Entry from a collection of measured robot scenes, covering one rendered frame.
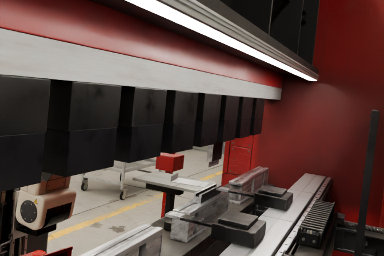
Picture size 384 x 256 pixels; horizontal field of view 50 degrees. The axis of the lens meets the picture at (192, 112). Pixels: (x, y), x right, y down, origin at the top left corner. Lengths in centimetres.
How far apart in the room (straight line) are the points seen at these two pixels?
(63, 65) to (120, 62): 16
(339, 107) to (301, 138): 25
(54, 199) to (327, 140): 138
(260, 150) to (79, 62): 172
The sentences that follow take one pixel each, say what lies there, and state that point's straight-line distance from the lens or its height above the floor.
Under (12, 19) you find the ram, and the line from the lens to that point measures 63.
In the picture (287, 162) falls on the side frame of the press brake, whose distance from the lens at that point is 232.
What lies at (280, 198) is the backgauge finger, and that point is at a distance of 142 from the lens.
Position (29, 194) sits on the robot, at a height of 80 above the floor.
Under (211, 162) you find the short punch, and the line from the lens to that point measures 147.
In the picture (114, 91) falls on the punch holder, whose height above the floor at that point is 133.
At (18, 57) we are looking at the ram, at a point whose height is 137.
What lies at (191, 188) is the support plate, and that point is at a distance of 148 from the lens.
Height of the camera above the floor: 134
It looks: 3 degrees down
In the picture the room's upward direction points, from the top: 6 degrees clockwise
